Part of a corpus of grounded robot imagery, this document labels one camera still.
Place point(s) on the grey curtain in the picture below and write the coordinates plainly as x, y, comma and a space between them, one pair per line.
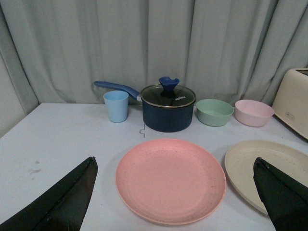
52, 51

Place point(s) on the dark blue saucepan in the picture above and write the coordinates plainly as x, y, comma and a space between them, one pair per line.
156, 118

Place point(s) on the green bowl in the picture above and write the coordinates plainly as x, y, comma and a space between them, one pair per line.
214, 113

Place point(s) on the pink bowl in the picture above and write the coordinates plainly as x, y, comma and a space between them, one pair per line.
253, 113

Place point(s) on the light blue cup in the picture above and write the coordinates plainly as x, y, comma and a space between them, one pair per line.
117, 105

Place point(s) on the glass pot lid blue knob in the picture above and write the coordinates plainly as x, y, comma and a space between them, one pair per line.
168, 94

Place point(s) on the pink plate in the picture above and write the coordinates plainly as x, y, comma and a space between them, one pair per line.
170, 181

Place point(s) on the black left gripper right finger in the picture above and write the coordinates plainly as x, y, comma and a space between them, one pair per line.
285, 199

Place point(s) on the cream plate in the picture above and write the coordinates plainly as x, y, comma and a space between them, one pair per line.
240, 158

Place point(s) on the cream toaster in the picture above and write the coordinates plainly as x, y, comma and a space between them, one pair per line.
291, 101

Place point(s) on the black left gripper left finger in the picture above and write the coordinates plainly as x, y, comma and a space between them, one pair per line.
62, 207

